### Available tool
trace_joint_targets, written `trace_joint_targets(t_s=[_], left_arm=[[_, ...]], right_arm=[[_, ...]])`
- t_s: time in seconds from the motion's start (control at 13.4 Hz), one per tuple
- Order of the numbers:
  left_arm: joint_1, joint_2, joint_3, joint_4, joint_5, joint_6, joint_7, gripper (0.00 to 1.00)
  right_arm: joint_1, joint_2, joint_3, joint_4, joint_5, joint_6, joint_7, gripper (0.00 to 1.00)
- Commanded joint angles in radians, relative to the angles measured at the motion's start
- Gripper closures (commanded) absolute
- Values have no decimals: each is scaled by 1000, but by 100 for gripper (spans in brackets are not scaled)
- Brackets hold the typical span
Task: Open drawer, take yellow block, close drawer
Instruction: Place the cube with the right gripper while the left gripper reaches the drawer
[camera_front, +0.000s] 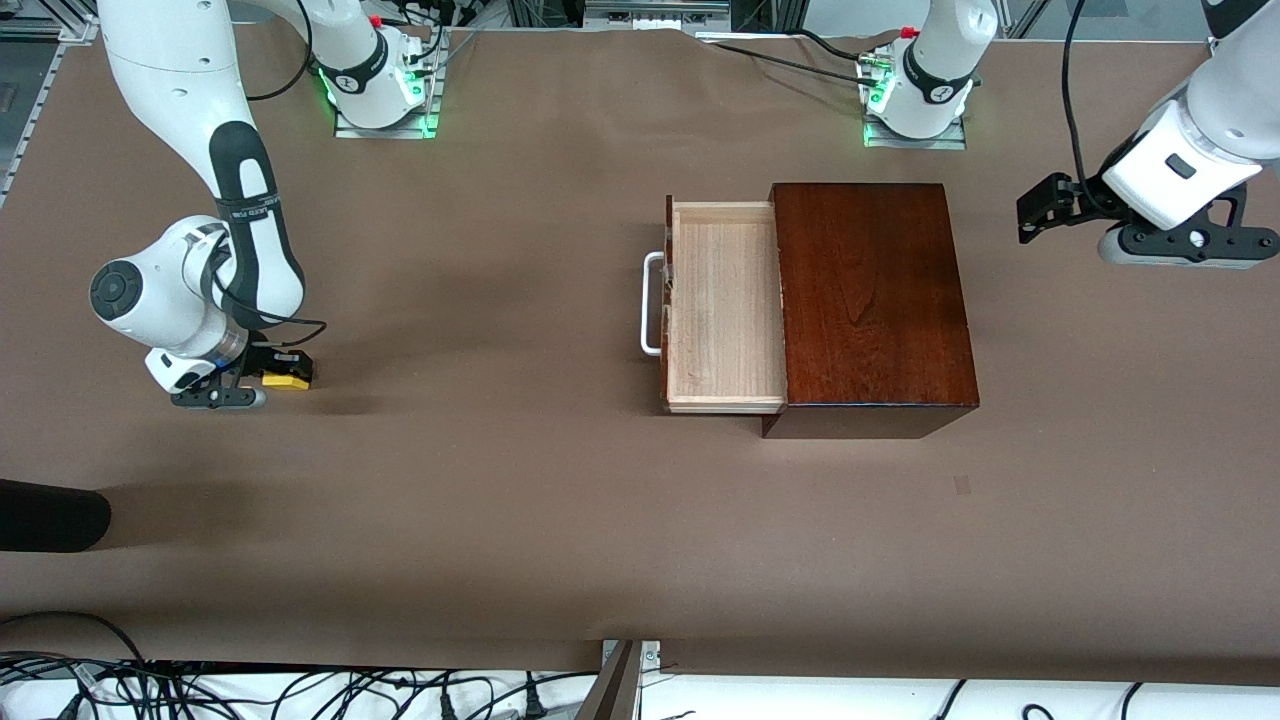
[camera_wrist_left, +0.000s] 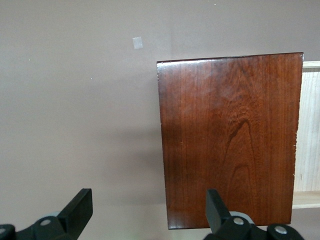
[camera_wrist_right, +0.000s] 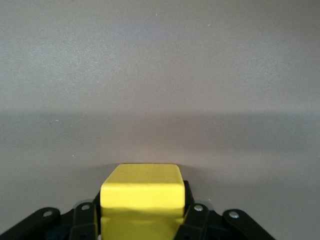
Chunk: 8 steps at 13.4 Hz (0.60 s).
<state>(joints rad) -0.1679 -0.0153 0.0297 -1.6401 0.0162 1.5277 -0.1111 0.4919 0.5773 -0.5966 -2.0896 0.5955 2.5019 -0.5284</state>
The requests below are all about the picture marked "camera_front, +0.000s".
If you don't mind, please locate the black rounded cylinder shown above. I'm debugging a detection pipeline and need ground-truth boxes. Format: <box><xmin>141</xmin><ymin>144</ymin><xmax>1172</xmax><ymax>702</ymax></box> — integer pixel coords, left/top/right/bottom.
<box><xmin>0</xmin><ymin>478</ymin><xmax>113</xmax><ymax>554</ymax></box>

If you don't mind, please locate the dark brown wooden cabinet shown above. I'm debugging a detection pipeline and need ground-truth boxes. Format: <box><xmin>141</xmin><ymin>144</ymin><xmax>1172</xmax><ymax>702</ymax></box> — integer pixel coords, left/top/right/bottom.
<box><xmin>762</xmin><ymin>182</ymin><xmax>981</xmax><ymax>439</ymax></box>

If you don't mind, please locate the brown paper table cover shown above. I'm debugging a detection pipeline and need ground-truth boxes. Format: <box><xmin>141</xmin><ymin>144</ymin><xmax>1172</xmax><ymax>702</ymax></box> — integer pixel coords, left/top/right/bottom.
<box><xmin>0</xmin><ymin>20</ymin><xmax>1280</xmax><ymax>687</ymax></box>

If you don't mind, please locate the black equipment box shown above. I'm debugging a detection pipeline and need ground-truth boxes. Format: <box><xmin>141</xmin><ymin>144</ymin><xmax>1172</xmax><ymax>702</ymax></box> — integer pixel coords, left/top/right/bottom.
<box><xmin>730</xmin><ymin>0</ymin><xmax>804</xmax><ymax>34</ymax></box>

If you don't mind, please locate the silver equipment box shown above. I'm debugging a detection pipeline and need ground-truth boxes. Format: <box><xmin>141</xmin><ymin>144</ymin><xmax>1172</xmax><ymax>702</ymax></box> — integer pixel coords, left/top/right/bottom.
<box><xmin>585</xmin><ymin>0</ymin><xmax>731</xmax><ymax>29</ymax></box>

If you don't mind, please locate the dark diagonal metal beam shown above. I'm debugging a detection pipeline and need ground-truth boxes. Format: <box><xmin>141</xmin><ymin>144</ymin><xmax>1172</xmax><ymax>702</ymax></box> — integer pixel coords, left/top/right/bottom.
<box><xmin>573</xmin><ymin>640</ymin><xmax>643</xmax><ymax>720</ymax></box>

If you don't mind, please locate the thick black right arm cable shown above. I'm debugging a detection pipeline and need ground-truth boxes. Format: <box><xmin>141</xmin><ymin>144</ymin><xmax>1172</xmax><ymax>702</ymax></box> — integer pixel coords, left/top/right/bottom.
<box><xmin>200</xmin><ymin>225</ymin><xmax>329</xmax><ymax>351</ymax></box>

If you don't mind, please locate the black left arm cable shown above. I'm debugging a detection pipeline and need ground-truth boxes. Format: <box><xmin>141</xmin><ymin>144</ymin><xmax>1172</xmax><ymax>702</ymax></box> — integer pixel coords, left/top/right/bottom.
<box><xmin>1063</xmin><ymin>0</ymin><xmax>1101</xmax><ymax>201</ymax></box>

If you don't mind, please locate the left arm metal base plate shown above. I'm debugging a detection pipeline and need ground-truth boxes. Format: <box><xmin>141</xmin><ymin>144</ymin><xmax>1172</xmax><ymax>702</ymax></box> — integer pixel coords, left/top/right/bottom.
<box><xmin>862</xmin><ymin>115</ymin><xmax>969</xmax><ymax>151</ymax></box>

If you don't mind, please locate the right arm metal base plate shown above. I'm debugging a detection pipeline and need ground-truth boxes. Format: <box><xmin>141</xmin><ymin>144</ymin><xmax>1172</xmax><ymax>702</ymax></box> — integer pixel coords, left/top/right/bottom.
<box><xmin>333</xmin><ymin>60</ymin><xmax>443</xmax><ymax>141</ymax></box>

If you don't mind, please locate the black arcing cable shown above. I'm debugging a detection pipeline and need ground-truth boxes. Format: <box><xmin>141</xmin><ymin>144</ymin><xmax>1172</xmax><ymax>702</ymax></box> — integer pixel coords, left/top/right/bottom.
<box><xmin>0</xmin><ymin>610</ymin><xmax>151</xmax><ymax>669</ymax></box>

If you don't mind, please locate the short black cable on paper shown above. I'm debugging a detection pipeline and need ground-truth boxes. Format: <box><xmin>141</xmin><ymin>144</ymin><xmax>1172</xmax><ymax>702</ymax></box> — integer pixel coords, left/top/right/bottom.
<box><xmin>795</xmin><ymin>28</ymin><xmax>876</xmax><ymax>63</ymax></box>

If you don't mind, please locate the long black cable on paper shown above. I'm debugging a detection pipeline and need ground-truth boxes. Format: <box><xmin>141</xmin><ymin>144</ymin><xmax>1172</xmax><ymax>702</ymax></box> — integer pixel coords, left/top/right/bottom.
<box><xmin>700</xmin><ymin>38</ymin><xmax>891</xmax><ymax>89</ymax></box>

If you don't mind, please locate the perforated aluminium rail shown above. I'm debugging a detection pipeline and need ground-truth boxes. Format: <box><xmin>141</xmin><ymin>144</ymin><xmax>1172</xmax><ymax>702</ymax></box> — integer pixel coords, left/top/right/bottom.
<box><xmin>0</xmin><ymin>40</ymin><xmax>66</xmax><ymax>206</ymax></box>

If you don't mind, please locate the silver metal bracket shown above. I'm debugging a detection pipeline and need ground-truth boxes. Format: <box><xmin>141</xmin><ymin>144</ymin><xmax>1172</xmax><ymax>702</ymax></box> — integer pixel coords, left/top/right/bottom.
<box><xmin>600</xmin><ymin>638</ymin><xmax>663</xmax><ymax>673</ymax></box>

